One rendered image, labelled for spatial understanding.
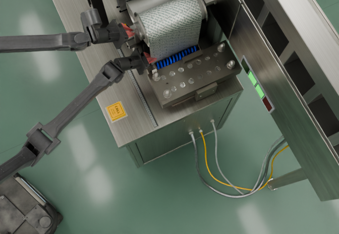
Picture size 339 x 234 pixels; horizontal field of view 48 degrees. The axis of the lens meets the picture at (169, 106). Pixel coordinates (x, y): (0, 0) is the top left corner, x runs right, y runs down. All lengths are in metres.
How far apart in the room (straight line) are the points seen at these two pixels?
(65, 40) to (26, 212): 1.37
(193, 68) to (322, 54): 0.73
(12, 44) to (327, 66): 1.03
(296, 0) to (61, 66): 2.08
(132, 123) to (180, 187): 0.96
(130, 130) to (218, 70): 0.49
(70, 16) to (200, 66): 0.73
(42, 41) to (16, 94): 1.57
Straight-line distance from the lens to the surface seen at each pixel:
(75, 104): 1.51
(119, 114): 1.80
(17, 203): 2.57
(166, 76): 1.73
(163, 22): 1.53
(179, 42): 1.69
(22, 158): 1.49
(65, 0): 2.13
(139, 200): 2.65
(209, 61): 1.77
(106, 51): 1.95
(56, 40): 1.45
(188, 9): 1.56
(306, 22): 1.20
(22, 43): 1.46
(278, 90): 1.44
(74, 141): 2.77
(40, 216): 2.48
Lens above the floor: 2.64
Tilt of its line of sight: 73 degrees down
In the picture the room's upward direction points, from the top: 1 degrees clockwise
